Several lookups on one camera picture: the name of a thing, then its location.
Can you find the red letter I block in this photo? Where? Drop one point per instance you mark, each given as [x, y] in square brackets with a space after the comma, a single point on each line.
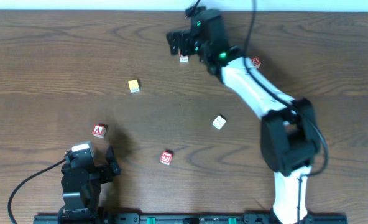
[183, 58]

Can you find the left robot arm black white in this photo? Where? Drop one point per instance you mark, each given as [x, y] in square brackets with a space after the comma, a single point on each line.
[82, 201]

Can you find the yellow wooden block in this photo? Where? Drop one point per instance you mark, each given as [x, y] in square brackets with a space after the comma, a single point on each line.
[134, 86]

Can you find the red letter A block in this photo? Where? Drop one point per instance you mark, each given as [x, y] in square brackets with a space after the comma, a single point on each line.
[99, 130]

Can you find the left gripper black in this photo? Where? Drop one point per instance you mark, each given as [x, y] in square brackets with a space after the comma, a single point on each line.
[104, 172]

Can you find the red block turning blue 2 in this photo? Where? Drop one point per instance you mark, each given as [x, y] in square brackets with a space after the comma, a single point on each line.
[256, 62]

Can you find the black mounting rail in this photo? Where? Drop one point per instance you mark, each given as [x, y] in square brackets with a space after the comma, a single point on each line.
[247, 218]

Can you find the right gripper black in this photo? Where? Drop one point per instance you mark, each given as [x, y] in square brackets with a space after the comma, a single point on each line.
[186, 40]

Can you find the plain white wooden block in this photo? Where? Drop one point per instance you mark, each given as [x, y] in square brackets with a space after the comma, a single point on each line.
[219, 122]

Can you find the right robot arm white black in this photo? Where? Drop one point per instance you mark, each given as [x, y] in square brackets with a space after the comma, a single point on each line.
[289, 136]

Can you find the red block near front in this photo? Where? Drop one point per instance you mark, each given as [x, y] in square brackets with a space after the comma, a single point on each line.
[166, 158]

